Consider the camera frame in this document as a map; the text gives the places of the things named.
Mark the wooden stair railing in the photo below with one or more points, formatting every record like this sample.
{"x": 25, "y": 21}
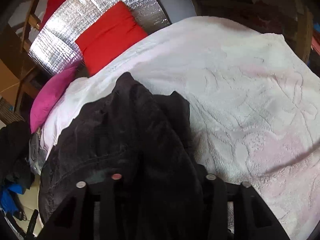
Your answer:
{"x": 31, "y": 21}

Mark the cream leather sofa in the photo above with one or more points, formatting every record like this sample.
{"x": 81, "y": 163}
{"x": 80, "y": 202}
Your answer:
{"x": 28, "y": 202}

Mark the pink pillow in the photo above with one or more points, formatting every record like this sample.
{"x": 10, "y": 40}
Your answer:
{"x": 49, "y": 96}

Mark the silver foil insulation board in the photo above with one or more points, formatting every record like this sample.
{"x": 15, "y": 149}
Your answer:
{"x": 55, "y": 48}

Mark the brown wooden pillar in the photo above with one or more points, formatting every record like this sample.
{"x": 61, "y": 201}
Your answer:
{"x": 17, "y": 69}

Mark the wooden side table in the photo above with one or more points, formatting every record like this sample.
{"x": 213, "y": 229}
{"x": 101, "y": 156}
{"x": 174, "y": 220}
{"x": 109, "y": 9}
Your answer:
{"x": 296, "y": 20}

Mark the grey folded garment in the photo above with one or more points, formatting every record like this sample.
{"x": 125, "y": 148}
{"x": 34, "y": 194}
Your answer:
{"x": 37, "y": 154}

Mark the black quilted jacket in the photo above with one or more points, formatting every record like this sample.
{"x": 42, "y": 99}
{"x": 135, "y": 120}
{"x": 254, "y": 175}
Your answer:
{"x": 135, "y": 148}

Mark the white embossed bed blanket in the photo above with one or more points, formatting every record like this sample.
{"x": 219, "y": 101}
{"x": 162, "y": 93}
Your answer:
{"x": 254, "y": 108}

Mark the black coat pile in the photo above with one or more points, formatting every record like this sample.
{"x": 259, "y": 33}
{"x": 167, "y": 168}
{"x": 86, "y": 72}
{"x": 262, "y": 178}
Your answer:
{"x": 15, "y": 167}

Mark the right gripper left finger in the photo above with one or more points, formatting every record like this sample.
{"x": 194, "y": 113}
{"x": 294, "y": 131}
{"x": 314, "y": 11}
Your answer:
{"x": 84, "y": 214}

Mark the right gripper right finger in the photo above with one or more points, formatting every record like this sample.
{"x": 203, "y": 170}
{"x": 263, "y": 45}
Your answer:
{"x": 233, "y": 211}

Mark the red cushion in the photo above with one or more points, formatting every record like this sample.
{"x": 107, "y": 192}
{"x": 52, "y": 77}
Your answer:
{"x": 112, "y": 34}

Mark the blue jacket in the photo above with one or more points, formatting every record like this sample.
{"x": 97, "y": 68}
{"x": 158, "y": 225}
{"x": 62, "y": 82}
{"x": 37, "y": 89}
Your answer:
{"x": 9, "y": 199}

